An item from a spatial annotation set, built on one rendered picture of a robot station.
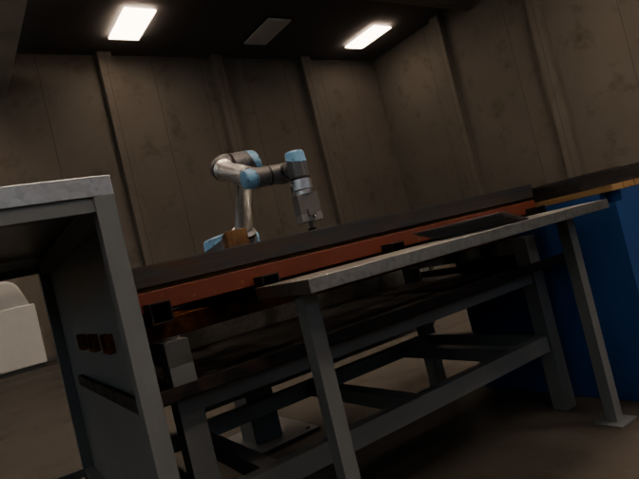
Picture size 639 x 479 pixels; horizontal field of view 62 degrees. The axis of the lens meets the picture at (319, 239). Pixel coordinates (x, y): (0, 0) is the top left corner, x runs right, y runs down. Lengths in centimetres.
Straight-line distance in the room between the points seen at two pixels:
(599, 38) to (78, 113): 1089
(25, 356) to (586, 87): 1211
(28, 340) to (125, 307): 951
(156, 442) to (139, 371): 14
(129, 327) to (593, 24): 1252
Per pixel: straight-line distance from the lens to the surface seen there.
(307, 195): 198
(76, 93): 1269
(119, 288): 113
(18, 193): 113
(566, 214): 181
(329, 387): 128
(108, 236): 113
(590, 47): 1312
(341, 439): 131
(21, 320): 1061
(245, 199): 248
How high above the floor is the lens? 80
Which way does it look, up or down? 1 degrees up
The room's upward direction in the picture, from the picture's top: 14 degrees counter-clockwise
